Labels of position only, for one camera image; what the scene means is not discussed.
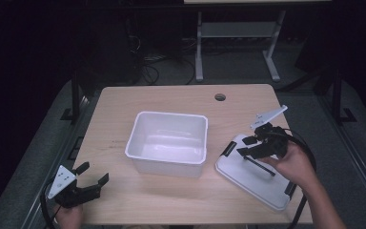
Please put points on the person's beige trousers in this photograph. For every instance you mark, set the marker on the person's beige trousers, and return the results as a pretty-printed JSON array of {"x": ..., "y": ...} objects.
[{"x": 184, "y": 227}]

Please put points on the grey metal desk frame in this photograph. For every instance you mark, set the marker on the grey metal desk frame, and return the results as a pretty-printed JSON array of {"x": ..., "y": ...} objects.
[{"x": 238, "y": 30}]

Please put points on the white lid with black latches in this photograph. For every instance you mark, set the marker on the white lid with black latches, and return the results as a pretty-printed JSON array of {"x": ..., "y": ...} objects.
[{"x": 254, "y": 183}]

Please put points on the white plastic storage box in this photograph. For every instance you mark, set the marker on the white plastic storage box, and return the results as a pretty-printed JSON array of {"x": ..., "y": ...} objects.
[{"x": 168, "y": 140}]

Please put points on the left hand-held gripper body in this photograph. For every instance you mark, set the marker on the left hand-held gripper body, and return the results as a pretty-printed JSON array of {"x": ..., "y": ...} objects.
[{"x": 73, "y": 191}]

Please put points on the person's left hand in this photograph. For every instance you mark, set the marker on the person's left hand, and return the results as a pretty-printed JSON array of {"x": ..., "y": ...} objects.
[{"x": 69, "y": 218}]

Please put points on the aluminium frame rail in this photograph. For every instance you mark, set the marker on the aluminium frame rail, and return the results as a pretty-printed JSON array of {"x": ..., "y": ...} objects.
[
  {"x": 352, "y": 152},
  {"x": 54, "y": 165}
]

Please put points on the black metal stand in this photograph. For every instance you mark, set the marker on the black metal stand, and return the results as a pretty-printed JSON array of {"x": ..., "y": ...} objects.
[
  {"x": 75, "y": 98},
  {"x": 338, "y": 98}
]

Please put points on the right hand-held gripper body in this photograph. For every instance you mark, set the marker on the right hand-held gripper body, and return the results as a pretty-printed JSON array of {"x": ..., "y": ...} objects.
[{"x": 271, "y": 144}]

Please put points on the person's right hand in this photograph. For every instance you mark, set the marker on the person's right hand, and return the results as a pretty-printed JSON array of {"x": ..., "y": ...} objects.
[{"x": 294, "y": 167}]

